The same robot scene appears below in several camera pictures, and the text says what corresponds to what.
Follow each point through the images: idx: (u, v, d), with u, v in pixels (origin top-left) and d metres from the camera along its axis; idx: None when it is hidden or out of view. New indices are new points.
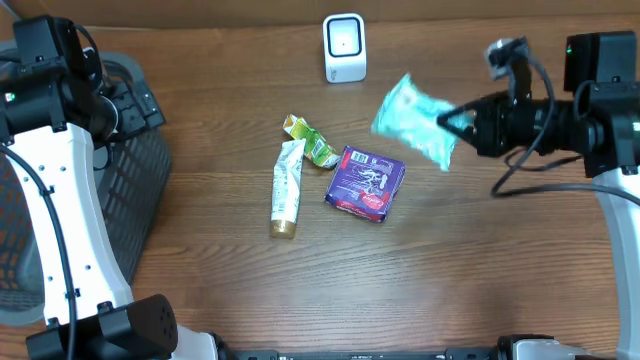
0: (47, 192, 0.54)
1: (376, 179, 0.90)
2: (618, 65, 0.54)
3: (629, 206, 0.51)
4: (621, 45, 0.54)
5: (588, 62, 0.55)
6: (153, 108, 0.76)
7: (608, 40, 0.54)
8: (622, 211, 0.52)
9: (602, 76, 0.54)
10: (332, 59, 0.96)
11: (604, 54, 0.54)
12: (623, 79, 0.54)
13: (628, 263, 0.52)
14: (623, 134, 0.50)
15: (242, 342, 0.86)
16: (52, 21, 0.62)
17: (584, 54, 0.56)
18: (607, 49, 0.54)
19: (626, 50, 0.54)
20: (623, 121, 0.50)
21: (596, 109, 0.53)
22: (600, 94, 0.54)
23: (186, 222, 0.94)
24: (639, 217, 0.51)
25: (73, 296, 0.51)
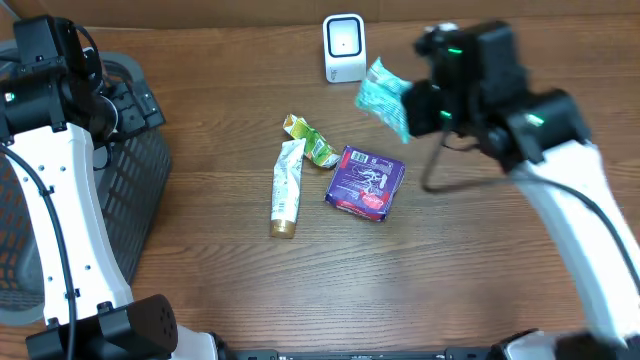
0: (47, 192, 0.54)
1: (376, 178, 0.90)
2: (504, 58, 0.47)
3: (546, 188, 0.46)
4: (500, 38, 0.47)
5: (477, 62, 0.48)
6: (153, 108, 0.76)
7: (489, 38, 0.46)
8: (543, 195, 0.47)
9: (494, 75, 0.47)
10: (332, 59, 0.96)
11: (490, 55, 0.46)
12: (514, 72, 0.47)
13: (570, 251, 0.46)
14: (524, 137, 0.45)
15: (242, 341, 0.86)
16: (52, 20, 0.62)
17: (472, 50, 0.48)
18: (487, 43, 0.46)
19: (508, 43, 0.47)
20: (521, 124, 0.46)
21: (493, 110, 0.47)
22: (495, 93, 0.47)
23: (186, 222, 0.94)
24: (561, 198, 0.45)
25: (73, 296, 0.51)
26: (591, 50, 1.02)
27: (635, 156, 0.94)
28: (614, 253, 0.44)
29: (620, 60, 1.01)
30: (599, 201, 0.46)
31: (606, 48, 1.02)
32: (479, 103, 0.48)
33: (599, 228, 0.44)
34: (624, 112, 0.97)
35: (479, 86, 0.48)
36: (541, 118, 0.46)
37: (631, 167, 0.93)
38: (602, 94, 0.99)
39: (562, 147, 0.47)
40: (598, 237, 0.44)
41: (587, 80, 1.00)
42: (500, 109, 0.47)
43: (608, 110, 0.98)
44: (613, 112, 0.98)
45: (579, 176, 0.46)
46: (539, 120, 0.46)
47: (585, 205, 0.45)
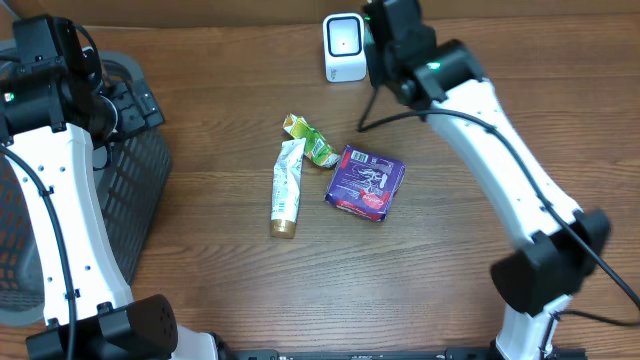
0: (47, 193, 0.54)
1: (376, 178, 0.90)
2: (408, 17, 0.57)
3: (450, 119, 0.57)
4: (403, 1, 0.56)
5: (386, 24, 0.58)
6: (153, 108, 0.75)
7: (392, 2, 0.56)
8: (449, 125, 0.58)
9: (401, 35, 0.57)
10: (332, 58, 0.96)
11: (394, 17, 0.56)
12: (415, 29, 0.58)
13: (483, 172, 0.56)
14: (427, 84, 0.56)
15: (242, 341, 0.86)
16: (51, 20, 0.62)
17: (380, 13, 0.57)
18: (390, 4, 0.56)
19: (407, 4, 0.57)
20: (425, 74, 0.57)
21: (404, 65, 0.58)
22: (403, 50, 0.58)
23: (186, 222, 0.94)
24: (465, 127, 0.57)
25: (73, 296, 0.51)
26: (591, 50, 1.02)
27: (634, 156, 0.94)
28: (508, 164, 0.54)
29: (620, 60, 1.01)
30: (496, 124, 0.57)
31: (606, 48, 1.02)
32: (393, 60, 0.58)
33: (496, 144, 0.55)
34: (624, 111, 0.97)
35: (390, 45, 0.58)
36: (440, 67, 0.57)
37: (631, 166, 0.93)
38: (602, 93, 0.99)
39: (464, 86, 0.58)
40: (495, 152, 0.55)
41: (587, 79, 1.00)
42: (409, 63, 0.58)
43: (607, 110, 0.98)
44: (613, 112, 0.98)
45: (478, 105, 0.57)
46: (438, 66, 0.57)
47: (482, 127, 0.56)
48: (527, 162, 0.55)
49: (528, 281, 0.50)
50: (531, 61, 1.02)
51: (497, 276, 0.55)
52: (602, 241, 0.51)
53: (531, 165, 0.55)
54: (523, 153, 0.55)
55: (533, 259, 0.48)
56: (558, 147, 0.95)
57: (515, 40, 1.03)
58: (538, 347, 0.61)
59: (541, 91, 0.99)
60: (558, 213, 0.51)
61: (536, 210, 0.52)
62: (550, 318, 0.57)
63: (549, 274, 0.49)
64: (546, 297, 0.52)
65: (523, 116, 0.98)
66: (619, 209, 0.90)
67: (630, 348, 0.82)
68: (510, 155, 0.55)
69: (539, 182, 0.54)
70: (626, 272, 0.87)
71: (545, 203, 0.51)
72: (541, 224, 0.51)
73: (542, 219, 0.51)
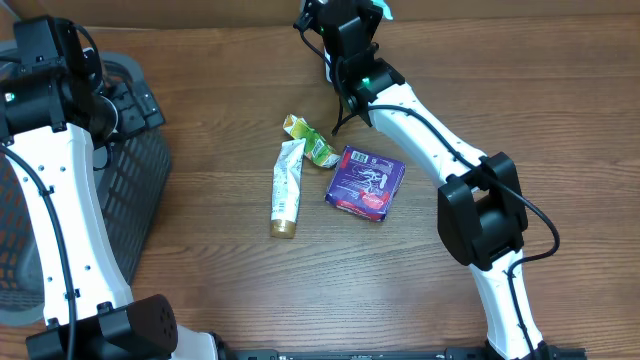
0: (47, 192, 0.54)
1: (376, 179, 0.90)
2: (356, 41, 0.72)
3: (379, 110, 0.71)
4: (353, 28, 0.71)
5: (339, 45, 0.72)
6: (153, 108, 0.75)
7: (345, 29, 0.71)
8: (383, 118, 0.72)
9: (351, 55, 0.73)
10: None
11: (346, 41, 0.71)
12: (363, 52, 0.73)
13: (411, 148, 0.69)
14: (365, 93, 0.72)
15: (242, 341, 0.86)
16: (52, 21, 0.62)
17: (335, 35, 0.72)
18: (343, 30, 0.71)
19: (357, 30, 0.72)
20: (361, 90, 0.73)
21: (349, 83, 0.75)
22: (350, 66, 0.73)
23: (186, 222, 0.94)
24: (391, 114, 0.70)
25: (73, 296, 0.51)
26: (591, 50, 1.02)
27: (634, 156, 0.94)
28: (427, 134, 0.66)
29: (620, 60, 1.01)
30: (415, 108, 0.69)
31: (606, 48, 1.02)
32: (342, 72, 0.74)
33: (416, 121, 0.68)
34: (624, 112, 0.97)
35: (340, 61, 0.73)
36: (372, 82, 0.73)
37: (631, 167, 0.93)
38: (602, 94, 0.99)
39: (389, 90, 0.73)
40: (417, 128, 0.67)
41: (587, 80, 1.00)
42: (354, 82, 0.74)
43: (607, 111, 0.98)
44: (613, 112, 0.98)
45: (400, 98, 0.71)
46: (371, 81, 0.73)
47: (401, 110, 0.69)
48: (442, 130, 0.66)
49: (452, 220, 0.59)
50: (531, 62, 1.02)
51: (446, 237, 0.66)
52: (514, 184, 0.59)
53: (445, 133, 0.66)
54: (439, 125, 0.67)
55: (449, 197, 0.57)
56: (558, 148, 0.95)
57: (515, 41, 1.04)
58: (517, 322, 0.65)
59: (541, 92, 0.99)
60: (468, 160, 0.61)
61: (448, 161, 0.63)
62: (509, 278, 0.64)
63: (467, 211, 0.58)
64: (481, 244, 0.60)
65: (523, 117, 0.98)
66: (619, 209, 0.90)
67: (630, 348, 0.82)
68: (427, 127, 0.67)
69: (451, 142, 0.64)
70: (626, 272, 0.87)
71: (455, 154, 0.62)
72: (453, 171, 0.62)
73: (453, 167, 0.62)
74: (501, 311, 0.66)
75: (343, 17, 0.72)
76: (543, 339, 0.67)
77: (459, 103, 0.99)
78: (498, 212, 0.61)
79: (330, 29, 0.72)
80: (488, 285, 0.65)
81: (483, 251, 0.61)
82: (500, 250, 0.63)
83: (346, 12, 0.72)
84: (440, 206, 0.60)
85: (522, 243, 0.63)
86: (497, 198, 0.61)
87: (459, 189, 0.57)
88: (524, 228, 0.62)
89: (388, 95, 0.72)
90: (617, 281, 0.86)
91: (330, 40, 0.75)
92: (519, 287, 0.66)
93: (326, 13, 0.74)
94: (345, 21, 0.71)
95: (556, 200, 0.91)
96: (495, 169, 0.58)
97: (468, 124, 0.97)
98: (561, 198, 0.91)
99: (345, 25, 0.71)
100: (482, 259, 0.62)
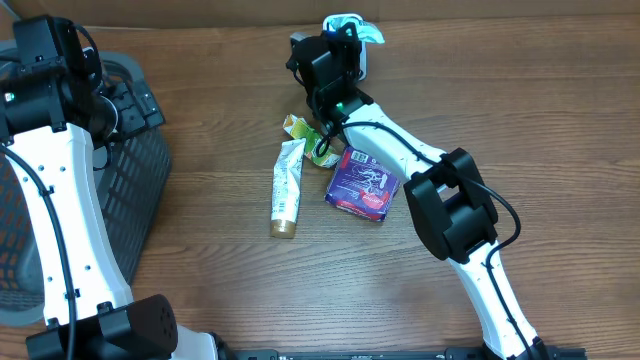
0: (47, 192, 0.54)
1: (376, 178, 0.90)
2: (328, 73, 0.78)
3: (351, 129, 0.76)
4: (325, 62, 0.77)
5: (313, 76, 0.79)
6: (153, 108, 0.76)
7: (317, 63, 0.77)
8: (357, 136, 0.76)
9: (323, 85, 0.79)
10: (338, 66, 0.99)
11: (319, 73, 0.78)
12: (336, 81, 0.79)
13: (381, 159, 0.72)
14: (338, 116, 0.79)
15: (242, 341, 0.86)
16: (51, 20, 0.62)
17: (309, 68, 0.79)
18: (315, 65, 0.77)
19: (328, 63, 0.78)
20: (336, 114, 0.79)
21: (324, 110, 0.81)
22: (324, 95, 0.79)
23: (186, 222, 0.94)
24: (362, 130, 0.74)
25: (73, 296, 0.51)
26: (591, 50, 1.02)
27: (634, 157, 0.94)
28: (394, 142, 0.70)
29: (620, 60, 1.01)
30: (383, 122, 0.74)
31: (606, 48, 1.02)
32: (318, 100, 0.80)
33: (385, 133, 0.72)
34: (624, 112, 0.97)
35: (316, 90, 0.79)
36: (344, 106, 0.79)
37: (630, 167, 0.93)
38: (602, 94, 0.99)
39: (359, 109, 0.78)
40: (385, 138, 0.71)
41: (587, 80, 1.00)
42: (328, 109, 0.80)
43: (608, 111, 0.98)
44: (613, 112, 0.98)
45: (369, 115, 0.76)
46: (343, 105, 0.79)
47: (369, 125, 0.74)
48: (406, 137, 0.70)
49: (422, 213, 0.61)
50: (531, 62, 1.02)
51: (423, 236, 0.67)
52: (476, 176, 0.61)
53: (411, 139, 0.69)
54: (405, 133, 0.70)
55: (413, 191, 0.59)
56: (558, 148, 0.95)
57: (515, 41, 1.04)
58: (505, 317, 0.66)
59: (541, 92, 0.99)
60: (429, 157, 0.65)
61: (411, 161, 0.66)
62: (488, 269, 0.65)
63: (432, 206, 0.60)
64: (453, 236, 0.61)
65: (523, 117, 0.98)
66: (619, 210, 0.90)
67: (630, 348, 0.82)
68: (394, 137, 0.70)
69: (414, 145, 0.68)
70: (626, 273, 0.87)
71: (418, 153, 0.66)
72: (417, 170, 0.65)
73: (417, 166, 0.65)
74: (488, 307, 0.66)
75: (316, 52, 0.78)
76: (537, 335, 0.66)
77: (459, 103, 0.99)
78: (467, 205, 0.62)
79: (304, 62, 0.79)
80: (469, 279, 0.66)
81: (457, 244, 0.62)
82: (476, 242, 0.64)
83: (318, 47, 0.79)
84: (411, 204, 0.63)
85: (496, 234, 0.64)
86: (463, 191, 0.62)
87: (423, 183, 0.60)
88: (495, 219, 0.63)
89: (359, 114, 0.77)
90: (617, 281, 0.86)
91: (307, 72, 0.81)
92: (503, 279, 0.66)
93: (301, 50, 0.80)
94: (317, 55, 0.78)
95: (557, 200, 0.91)
96: (455, 163, 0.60)
97: (468, 124, 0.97)
98: (561, 198, 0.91)
99: (318, 59, 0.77)
100: (457, 252, 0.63)
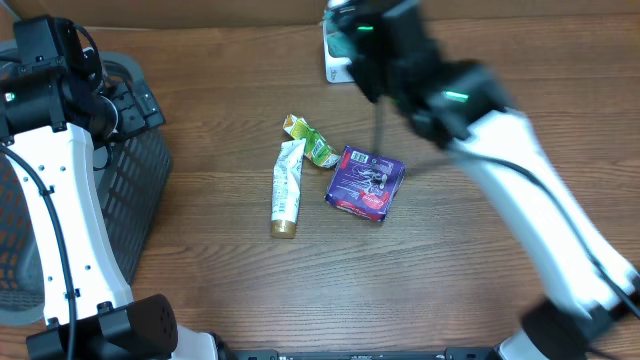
0: (47, 192, 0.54)
1: (376, 179, 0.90)
2: (413, 28, 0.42)
3: (480, 163, 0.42)
4: (407, 6, 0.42)
5: (386, 38, 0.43)
6: (153, 108, 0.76)
7: (392, 10, 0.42)
8: (482, 173, 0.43)
9: (410, 53, 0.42)
10: (332, 59, 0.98)
11: (397, 27, 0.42)
12: (429, 43, 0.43)
13: (516, 227, 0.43)
14: (444, 112, 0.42)
15: (242, 341, 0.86)
16: (52, 21, 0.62)
17: (377, 27, 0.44)
18: (392, 11, 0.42)
19: (415, 10, 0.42)
20: (442, 105, 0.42)
21: (418, 95, 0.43)
22: (409, 64, 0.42)
23: (186, 222, 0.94)
24: (497, 171, 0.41)
25: (73, 296, 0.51)
26: (591, 50, 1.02)
27: (634, 157, 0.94)
28: (558, 226, 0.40)
29: (620, 60, 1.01)
30: (532, 167, 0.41)
31: (606, 48, 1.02)
32: (404, 83, 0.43)
33: (552, 208, 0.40)
34: (624, 112, 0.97)
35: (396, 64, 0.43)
36: (461, 92, 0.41)
37: (630, 167, 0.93)
38: (602, 94, 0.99)
39: (490, 120, 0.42)
40: (550, 221, 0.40)
41: (587, 80, 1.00)
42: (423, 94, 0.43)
43: (607, 111, 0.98)
44: (613, 112, 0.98)
45: (506, 146, 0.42)
46: (457, 91, 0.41)
47: (513, 169, 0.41)
48: (578, 216, 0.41)
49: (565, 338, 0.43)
50: (531, 62, 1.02)
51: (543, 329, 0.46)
52: None
53: (582, 225, 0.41)
54: (567, 199, 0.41)
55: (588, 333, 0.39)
56: (558, 148, 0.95)
57: (515, 41, 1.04)
58: None
59: (541, 92, 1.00)
60: (614, 276, 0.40)
61: (588, 271, 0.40)
62: None
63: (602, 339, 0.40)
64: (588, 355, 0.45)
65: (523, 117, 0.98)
66: (620, 210, 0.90)
67: (630, 348, 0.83)
68: (566, 221, 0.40)
69: (590, 239, 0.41)
70: None
71: (602, 269, 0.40)
72: (593, 298, 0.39)
73: (593, 288, 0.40)
74: None
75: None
76: None
77: None
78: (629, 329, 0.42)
79: (369, 19, 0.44)
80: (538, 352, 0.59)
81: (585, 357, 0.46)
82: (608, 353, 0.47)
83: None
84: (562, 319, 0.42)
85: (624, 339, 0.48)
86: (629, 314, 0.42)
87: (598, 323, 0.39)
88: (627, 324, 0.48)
89: (480, 112, 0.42)
90: None
91: (378, 38, 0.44)
92: None
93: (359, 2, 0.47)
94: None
95: None
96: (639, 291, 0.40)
97: None
98: None
99: (394, 7, 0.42)
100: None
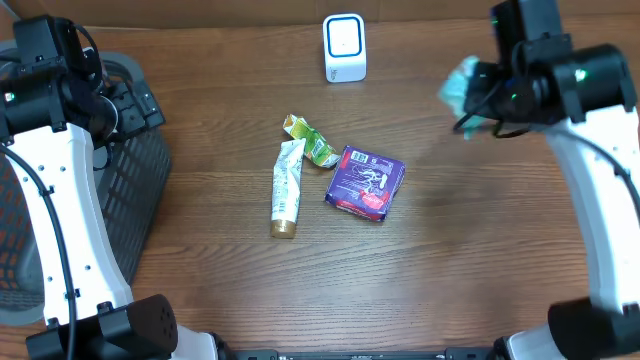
0: (47, 192, 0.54)
1: (376, 179, 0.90)
2: (543, 22, 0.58)
3: (577, 143, 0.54)
4: (539, 2, 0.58)
5: (518, 23, 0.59)
6: (153, 108, 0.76)
7: (530, 0, 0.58)
8: (574, 153, 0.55)
9: (533, 36, 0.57)
10: (332, 59, 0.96)
11: (528, 15, 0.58)
12: (553, 34, 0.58)
13: (588, 210, 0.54)
14: (564, 81, 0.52)
15: (242, 341, 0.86)
16: (51, 20, 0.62)
17: (511, 20, 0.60)
18: (528, 2, 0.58)
19: (547, 6, 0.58)
20: (570, 74, 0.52)
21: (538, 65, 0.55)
22: (535, 52, 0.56)
23: (186, 222, 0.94)
24: (593, 161, 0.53)
25: (73, 296, 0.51)
26: None
27: None
28: (628, 212, 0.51)
29: None
30: (632, 169, 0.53)
31: None
32: (519, 61, 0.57)
33: (620, 187, 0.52)
34: None
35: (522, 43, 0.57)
36: (591, 70, 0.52)
37: None
38: None
39: (607, 110, 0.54)
40: (613, 196, 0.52)
41: None
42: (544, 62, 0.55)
43: None
44: None
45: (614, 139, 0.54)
46: (584, 74, 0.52)
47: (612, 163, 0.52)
48: None
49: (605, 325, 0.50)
50: None
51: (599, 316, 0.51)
52: None
53: None
54: None
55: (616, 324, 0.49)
56: None
57: None
58: None
59: None
60: None
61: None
62: None
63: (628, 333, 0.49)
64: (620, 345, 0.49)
65: None
66: None
67: None
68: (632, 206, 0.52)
69: None
70: None
71: None
72: None
73: None
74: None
75: None
76: None
77: None
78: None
79: (507, 14, 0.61)
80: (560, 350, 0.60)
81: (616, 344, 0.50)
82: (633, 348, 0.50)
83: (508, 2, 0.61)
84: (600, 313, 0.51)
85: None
86: None
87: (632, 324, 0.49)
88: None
89: (599, 81, 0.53)
90: None
91: (506, 34, 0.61)
92: None
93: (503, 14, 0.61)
94: None
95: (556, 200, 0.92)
96: None
97: None
98: (561, 198, 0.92)
99: None
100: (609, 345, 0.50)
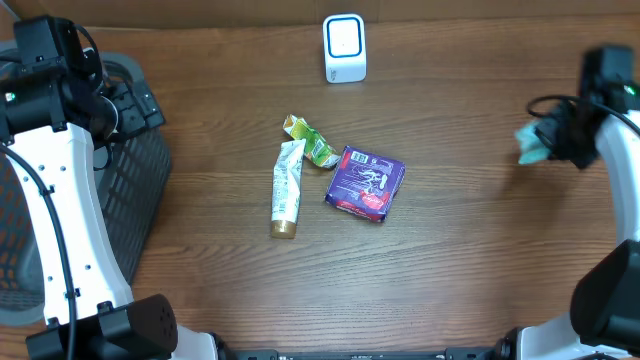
0: (47, 192, 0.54)
1: (376, 179, 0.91)
2: (621, 68, 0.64)
3: (615, 123, 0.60)
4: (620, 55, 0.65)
5: (593, 65, 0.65)
6: (153, 108, 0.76)
7: (610, 49, 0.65)
8: (615, 138, 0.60)
9: (609, 71, 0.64)
10: (332, 59, 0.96)
11: (606, 59, 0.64)
12: (623, 77, 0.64)
13: (621, 180, 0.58)
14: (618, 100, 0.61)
15: (242, 342, 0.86)
16: (52, 21, 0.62)
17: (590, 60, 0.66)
18: (610, 52, 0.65)
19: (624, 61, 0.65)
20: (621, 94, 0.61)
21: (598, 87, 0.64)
22: (603, 80, 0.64)
23: (186, 222, 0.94)
24: (631, 140, 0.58)
25: (73, 296, 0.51)
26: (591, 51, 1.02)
27: None
28: None
29: None
30: None
31: None
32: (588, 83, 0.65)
33: None
34: None
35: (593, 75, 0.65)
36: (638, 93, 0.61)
37: None
38: None
39: None
40: None
41: None
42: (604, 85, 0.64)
43: None
44: None
45: None
46: (633, 91, 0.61)
47: None
48: None
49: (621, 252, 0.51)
50: (531, 62, 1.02)
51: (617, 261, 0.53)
52: None
53: None
54: None
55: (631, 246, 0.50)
56: None
57: (515, 41, 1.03)
58: None
59: (540, 93, 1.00)
60: None
61: None
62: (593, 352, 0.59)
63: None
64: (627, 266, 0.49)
65: (522, 118, 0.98)
66: None
67: None
68: None
69: None
70: None
71: None
72: None
73: None
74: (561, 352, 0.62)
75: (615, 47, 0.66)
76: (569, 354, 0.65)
77: (459, 103, 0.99)
78: None
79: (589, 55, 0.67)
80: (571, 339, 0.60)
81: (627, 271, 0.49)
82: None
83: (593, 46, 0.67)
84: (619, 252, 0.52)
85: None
86: None
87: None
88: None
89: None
90: None
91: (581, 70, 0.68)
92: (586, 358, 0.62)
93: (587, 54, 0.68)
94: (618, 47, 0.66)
95: (556, 200, 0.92)
96: None
97: (467, 125, 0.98)
98: (561, 198, 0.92)
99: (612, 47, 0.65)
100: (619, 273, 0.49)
